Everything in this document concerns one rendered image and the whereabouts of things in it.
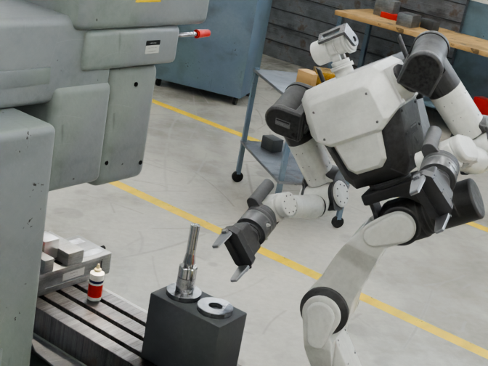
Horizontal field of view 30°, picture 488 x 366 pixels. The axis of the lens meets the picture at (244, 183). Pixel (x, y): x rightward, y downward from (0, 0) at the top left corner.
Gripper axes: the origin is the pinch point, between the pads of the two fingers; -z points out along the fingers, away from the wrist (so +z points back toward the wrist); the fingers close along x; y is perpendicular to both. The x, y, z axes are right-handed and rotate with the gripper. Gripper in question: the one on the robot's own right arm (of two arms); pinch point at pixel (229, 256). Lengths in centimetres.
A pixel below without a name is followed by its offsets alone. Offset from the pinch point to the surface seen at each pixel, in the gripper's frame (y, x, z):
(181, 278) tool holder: -7.5, 2.4, -11.2
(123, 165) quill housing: -21.8, 29.2, 2.9
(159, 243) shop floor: -222, -101, 176
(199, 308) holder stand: -2.3, -4.0, -15.4
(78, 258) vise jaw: -54, 5, -1
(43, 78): -8, 63, -17
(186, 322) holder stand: -5.3, -5.7, -18.4
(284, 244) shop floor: -185, -145, 232
